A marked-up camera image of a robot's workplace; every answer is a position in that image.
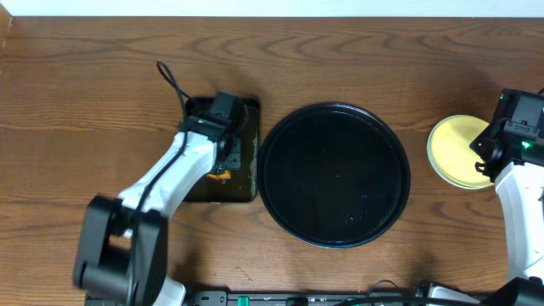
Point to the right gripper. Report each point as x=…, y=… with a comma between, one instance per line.
x=478, y=143

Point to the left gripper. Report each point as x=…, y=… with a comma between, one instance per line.
x=231, y=155

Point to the green orange scrubbing sponge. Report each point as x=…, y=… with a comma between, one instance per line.
x=221, y=175

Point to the yellow plate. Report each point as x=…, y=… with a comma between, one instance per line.
x=450, y=155

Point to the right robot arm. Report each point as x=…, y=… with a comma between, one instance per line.
x=520, y=191

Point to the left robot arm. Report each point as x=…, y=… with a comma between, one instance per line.
x=122, y=252

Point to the black rectangular water tray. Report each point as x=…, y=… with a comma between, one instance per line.
x=242, y=162

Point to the black round serving tray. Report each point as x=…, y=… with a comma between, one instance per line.
x=333, y=175

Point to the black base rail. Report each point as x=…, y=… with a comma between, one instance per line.
x=220, y=298

